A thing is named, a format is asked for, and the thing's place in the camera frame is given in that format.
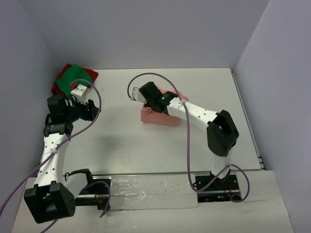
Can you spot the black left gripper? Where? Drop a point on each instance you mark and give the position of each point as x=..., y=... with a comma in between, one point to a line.
x=90, y=114

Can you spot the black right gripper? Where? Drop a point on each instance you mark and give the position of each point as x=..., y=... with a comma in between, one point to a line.
x=147, y=104

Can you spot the pink t-shirt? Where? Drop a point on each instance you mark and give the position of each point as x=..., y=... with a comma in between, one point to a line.
x=148, y=115

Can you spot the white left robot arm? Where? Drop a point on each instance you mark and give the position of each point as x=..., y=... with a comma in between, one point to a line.
x=51, y=198

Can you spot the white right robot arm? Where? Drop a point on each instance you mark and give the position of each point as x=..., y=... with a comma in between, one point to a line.
x=221, y=131

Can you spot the green folded t-shirt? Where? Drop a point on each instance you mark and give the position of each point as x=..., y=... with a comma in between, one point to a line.
x=69, y=74

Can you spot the red folded t-shirt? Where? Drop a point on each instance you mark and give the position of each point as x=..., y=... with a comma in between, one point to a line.
x=91, y=72

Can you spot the silver tape patch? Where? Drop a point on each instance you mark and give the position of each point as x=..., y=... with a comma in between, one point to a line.
x=146, y=192

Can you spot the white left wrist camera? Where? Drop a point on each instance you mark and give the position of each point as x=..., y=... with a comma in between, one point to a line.
x=79, y=93

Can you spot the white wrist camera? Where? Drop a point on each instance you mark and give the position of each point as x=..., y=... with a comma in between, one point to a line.
x=137, y=96
x=79, y=93

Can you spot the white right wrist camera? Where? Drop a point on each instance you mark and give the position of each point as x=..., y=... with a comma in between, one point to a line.
x=137, y=96

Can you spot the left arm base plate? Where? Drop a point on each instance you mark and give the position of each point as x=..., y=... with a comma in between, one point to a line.
x=96, y=195

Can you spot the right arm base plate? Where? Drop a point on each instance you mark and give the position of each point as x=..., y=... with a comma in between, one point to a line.
x=217, y=191

